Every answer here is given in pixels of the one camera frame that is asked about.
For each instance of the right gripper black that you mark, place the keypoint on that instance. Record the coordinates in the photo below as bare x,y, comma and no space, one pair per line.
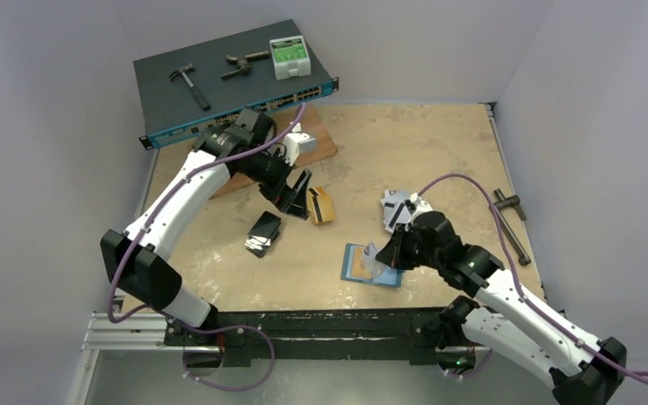
405,245

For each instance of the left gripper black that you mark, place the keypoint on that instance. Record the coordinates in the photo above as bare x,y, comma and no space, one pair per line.
294,202

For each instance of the silver VIP credit card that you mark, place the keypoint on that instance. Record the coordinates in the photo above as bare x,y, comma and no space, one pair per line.
372,265

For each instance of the blue card holder wallet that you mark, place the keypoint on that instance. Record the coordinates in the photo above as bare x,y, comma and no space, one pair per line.
392,280

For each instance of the black credit card stack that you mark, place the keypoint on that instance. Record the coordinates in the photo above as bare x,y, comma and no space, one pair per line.
263,233

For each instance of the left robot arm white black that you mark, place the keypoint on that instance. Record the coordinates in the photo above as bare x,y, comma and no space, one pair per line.
136,259

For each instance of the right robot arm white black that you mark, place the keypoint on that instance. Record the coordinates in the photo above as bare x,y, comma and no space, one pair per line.
496,312

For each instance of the gold credit card stack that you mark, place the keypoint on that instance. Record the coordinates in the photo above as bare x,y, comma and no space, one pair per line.
320,205

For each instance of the wooden board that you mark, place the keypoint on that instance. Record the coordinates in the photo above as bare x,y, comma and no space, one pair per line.
311,124

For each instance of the small hammer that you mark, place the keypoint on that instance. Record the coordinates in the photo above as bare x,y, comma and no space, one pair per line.
197,94

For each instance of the white green electrical module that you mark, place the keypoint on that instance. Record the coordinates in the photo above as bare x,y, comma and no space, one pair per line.
290,57

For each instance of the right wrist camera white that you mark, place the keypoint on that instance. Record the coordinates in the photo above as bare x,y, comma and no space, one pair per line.
416,206

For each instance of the metal door lever handle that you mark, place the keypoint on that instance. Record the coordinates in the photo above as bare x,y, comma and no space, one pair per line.
503,202

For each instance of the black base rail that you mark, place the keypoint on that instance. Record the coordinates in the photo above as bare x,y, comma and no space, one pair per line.
419,336

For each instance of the bronze door handle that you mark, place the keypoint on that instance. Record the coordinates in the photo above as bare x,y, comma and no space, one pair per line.
243,63

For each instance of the network switch grey teal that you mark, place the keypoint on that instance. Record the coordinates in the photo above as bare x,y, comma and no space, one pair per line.
172,115

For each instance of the aluminium frame rail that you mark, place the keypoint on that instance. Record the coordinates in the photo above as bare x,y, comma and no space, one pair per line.
147,332

